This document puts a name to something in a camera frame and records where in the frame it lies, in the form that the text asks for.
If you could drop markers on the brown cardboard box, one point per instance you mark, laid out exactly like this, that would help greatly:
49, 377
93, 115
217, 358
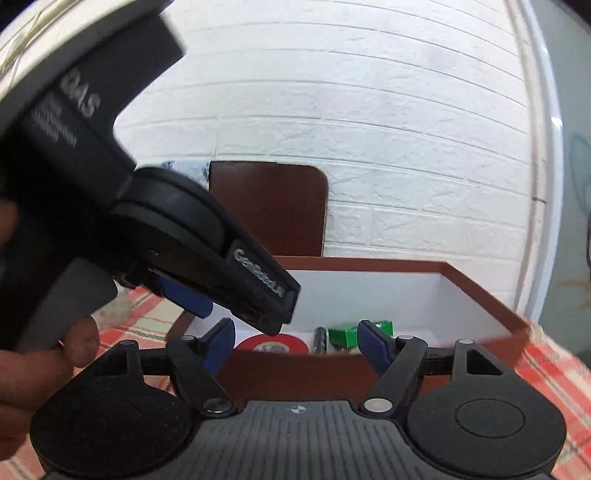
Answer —
300, 376

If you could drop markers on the person's left hand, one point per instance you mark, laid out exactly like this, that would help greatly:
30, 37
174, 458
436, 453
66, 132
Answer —
41, 383

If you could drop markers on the green box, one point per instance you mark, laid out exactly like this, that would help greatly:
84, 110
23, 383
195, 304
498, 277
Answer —
344, 336

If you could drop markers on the black cylinder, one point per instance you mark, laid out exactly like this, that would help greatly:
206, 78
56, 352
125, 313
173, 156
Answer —
319, 339

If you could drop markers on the brown box lid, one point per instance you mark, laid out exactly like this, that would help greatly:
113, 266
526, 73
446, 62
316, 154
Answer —
268, 207

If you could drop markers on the red tape roll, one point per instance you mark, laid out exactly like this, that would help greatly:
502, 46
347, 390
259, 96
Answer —
249, 345

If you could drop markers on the white floral pillow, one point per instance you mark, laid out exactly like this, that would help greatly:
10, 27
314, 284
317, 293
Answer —
189, 168

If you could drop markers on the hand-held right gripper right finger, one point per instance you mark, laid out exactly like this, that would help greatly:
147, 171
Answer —
371, 346

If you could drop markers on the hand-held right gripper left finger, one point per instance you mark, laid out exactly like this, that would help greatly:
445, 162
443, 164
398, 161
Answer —
221, 341

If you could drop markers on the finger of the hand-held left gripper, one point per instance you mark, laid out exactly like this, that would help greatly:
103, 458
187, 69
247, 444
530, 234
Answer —
189, 297
263, 286

